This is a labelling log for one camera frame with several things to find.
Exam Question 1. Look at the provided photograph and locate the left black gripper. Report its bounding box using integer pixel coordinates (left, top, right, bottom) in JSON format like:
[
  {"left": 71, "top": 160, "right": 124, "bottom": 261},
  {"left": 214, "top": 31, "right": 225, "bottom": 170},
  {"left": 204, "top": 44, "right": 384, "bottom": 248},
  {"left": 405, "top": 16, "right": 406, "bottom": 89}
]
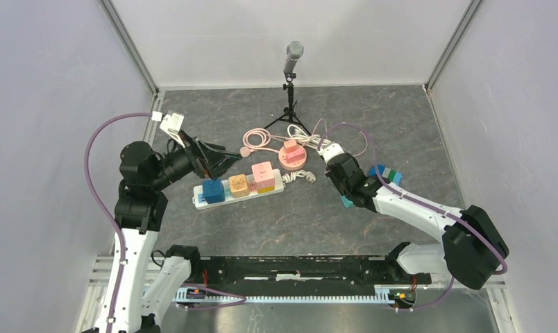
[{"left": 151, "top": 128, "right": 242, "bottom": 189}]

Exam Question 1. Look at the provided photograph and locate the pink cube plug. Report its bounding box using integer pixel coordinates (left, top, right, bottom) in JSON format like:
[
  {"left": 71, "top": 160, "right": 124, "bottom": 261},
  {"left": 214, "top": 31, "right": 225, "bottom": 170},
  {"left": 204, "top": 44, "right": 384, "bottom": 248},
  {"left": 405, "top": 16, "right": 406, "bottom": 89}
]
[{"left": 251, "top": 161, "right": 275, "bottom": 191}]

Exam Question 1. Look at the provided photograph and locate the yellow cube plug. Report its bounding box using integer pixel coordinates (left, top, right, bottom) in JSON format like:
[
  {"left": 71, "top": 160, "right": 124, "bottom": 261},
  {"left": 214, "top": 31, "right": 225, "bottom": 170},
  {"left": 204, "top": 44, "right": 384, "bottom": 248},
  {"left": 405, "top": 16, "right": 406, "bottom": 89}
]
[{"left": 257, "top": 185, "right": 276, "bottom": 194}]

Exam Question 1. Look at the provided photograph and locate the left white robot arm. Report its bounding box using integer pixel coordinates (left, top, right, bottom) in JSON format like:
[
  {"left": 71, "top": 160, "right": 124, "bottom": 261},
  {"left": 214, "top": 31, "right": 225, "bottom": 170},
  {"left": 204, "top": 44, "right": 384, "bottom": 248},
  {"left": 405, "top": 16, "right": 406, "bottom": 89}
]
[{"left": 90, "top": 131, "right": 242, "bottom": 332}]

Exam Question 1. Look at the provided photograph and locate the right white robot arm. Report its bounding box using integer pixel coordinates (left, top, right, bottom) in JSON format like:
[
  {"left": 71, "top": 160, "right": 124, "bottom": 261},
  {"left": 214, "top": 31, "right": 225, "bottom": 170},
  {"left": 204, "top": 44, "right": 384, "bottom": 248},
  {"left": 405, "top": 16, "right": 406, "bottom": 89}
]
[{"left": 320, "top": 145, "right": 509, "bottom": 290}]

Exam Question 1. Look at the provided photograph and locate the blue cube plug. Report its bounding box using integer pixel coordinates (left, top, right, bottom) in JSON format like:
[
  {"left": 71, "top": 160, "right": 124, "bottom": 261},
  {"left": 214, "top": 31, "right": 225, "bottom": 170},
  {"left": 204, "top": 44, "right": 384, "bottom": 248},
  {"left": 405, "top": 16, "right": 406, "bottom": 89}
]
[{"left": 202, "top": 179, "right": 226, "bottom": 204}]

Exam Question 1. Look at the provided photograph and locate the beige cube plug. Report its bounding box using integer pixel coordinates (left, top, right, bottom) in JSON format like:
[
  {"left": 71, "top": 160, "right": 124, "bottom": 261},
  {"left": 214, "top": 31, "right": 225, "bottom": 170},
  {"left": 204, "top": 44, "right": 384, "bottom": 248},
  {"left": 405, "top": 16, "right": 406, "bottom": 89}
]
[{"left": 228, "top": 174, "right": 251, "bottom": 198}]

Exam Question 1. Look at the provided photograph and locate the round pink socket base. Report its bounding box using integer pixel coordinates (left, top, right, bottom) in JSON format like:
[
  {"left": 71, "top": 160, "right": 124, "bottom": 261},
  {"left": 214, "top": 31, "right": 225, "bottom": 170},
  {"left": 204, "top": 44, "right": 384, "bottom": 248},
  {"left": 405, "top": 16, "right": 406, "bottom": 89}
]
[{"left": 278, "top": 147, "right": 307, "bottom": 171}]

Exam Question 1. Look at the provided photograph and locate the teal power strip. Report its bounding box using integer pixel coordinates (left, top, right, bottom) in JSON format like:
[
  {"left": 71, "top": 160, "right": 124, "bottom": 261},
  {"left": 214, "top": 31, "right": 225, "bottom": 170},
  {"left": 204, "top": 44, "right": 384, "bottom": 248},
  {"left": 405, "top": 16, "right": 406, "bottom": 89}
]
[{"left": 341, "top": 196, "right": 355, "bottom": 208}]

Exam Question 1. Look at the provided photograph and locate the white power strip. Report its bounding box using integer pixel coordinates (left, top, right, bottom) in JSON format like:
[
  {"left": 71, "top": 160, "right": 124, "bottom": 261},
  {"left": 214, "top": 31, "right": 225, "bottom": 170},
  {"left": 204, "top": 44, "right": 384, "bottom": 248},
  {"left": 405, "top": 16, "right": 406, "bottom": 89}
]
[{"left": 192, "top": 169, "right": 285, "bottom": 210}]

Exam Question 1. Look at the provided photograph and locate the blue green toy block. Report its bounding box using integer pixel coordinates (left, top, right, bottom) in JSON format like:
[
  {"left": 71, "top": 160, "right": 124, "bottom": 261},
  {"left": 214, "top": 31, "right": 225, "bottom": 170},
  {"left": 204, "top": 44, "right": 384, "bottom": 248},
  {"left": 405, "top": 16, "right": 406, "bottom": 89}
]
[{"left": 369, "top": 164, "right": 403, "bottom": 186}]

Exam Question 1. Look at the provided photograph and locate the pink adapter on round base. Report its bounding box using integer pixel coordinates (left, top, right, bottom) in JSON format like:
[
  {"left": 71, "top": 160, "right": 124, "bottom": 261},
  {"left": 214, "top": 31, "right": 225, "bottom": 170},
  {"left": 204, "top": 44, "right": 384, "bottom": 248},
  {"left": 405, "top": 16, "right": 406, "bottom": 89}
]
[{"left": 280, "top": 139, "right": 305, "bottom": 163}]

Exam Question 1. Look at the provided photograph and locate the black tripod stand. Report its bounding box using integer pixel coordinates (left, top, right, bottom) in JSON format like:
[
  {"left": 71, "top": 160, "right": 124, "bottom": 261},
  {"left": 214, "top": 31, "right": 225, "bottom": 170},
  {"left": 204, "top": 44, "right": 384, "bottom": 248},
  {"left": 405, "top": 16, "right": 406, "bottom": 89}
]
[{"left": 264, "top": 73, "right": 311, "bottom": 135}]

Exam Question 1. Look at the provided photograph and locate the silver microphone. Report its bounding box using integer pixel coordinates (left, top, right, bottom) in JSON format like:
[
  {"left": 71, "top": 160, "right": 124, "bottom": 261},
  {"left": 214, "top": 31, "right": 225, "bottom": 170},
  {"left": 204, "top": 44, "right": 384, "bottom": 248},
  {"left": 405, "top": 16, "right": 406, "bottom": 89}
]
[{"left": 283, "top": 41, "right": 305, "bottom": 76}]

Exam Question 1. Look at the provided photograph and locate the pink coiled cable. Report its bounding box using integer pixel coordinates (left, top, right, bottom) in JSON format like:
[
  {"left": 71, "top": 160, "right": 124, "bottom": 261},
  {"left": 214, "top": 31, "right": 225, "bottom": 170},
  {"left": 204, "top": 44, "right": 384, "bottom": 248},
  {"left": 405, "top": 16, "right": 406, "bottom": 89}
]
[{"left": 239, "top": 128, "right": 282, "bottom": 159}]

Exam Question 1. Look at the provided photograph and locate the white coiled cable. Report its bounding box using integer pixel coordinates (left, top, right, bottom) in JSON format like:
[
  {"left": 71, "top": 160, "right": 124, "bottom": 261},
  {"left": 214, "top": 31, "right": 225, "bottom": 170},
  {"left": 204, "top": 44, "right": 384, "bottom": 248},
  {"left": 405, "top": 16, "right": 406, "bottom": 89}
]
[{"left": 287, "top": 123, "right": 328, "bottom": 152}]

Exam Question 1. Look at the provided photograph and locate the white strip cord with plug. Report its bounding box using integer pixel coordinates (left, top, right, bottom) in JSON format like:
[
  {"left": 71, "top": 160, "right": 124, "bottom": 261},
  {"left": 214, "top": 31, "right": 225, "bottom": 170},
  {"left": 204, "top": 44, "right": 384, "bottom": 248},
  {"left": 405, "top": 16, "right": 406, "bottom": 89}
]
[{"left": 281, "top": 170, "right": 317, "bottom": 185}]

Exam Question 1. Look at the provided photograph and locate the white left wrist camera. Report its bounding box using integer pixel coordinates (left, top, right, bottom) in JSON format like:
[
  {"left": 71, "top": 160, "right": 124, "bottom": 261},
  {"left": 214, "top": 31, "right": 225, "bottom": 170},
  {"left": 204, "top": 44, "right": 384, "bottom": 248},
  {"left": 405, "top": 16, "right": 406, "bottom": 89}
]
[{"left": 151, "top": 111, "right": 185, "bottom": 148}]

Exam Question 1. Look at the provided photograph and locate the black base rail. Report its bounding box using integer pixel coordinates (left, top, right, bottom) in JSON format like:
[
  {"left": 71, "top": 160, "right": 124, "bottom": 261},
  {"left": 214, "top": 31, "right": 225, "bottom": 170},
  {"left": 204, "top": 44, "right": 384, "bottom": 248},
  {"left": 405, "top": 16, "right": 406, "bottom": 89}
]
[{"left": 188, "top": 255, "right": 432, "bottom": 297}]

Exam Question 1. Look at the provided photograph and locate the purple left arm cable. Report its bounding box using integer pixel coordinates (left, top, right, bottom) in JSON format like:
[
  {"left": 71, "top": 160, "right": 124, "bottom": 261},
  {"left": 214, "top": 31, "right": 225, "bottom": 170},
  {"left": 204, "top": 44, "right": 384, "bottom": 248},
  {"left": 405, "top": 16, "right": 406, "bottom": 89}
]
[{"left": 83, "top": 112, "right": 153, "bottom": 333}]

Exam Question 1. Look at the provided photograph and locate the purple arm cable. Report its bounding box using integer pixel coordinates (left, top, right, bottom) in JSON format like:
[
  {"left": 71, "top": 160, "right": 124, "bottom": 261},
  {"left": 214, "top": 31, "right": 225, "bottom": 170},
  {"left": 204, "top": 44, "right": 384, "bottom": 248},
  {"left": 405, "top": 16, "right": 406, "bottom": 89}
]
[
  {"left": 83, "top": 112, "right": 153, "bottom": 333},
  {"left": 316, "top": 122, "right": 510, "bottom": 277}
]

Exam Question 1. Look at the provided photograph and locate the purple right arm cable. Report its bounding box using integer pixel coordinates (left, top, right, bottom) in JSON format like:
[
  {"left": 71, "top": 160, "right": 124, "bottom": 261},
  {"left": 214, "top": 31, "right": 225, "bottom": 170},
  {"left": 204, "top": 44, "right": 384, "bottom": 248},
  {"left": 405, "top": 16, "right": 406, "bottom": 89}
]
[{"left": 316, "top": 122, "right": 510, "bottom": 277}]

